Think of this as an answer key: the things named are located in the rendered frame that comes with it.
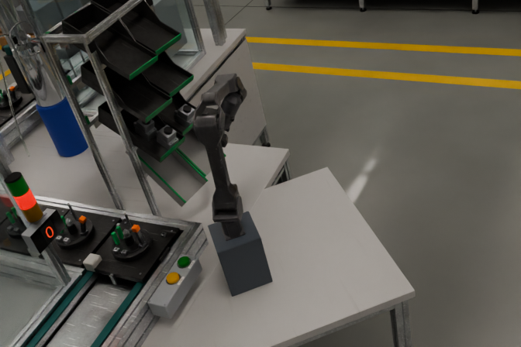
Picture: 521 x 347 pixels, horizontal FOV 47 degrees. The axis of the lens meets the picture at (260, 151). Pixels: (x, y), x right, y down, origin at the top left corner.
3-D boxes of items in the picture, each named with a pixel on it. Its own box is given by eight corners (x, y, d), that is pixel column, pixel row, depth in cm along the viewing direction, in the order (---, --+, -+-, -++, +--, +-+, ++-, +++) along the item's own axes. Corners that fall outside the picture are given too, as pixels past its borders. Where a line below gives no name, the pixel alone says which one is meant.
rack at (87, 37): (208, 172, 249) (150, -12, 203) (163, 232, 224) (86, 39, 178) (167, 166, 258) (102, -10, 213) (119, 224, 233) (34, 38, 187)
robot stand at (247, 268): (273, 282, 193) (260, 237, 182) (232, 297, 192) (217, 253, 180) (260, 253, 205) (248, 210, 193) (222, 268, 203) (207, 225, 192)
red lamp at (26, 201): (39, 200, 177) (32, 187, 174) (28, 211, 174) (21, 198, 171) (27, 197, 179) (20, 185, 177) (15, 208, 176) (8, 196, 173)
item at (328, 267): (415, 297, 181) (415, 290, 180) (128, 409, 170) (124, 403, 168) (328, 172, 238) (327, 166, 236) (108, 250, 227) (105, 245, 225)
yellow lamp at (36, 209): (46, 212, 180) (39, 200, 177) (36, 223, 177) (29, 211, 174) (34, 210, 182) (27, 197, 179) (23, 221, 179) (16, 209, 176)
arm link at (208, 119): (215, 119, 166) (221, 109, 171) (191, 121, 167) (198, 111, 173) (238, 214, 180) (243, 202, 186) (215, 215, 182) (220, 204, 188)
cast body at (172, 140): (178, 144, 209) (179, 131, 203) (169, 151, 206) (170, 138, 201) (160, 132, 211) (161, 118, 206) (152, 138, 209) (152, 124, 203)
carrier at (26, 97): (43, 94, 320) (32, 74, 313) (12, 120, 304) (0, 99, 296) (10, 93, 331) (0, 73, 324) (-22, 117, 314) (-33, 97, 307)
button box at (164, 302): (203, 269, 198) (198, 256, 195) (170, 319, 184) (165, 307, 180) (185, 266, 202) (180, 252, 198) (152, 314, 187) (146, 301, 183)
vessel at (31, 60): (74, 92, 273) (39, 15, 252) (53, 109, 264) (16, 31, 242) (50, 91, 280) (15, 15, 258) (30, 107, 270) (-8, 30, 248)
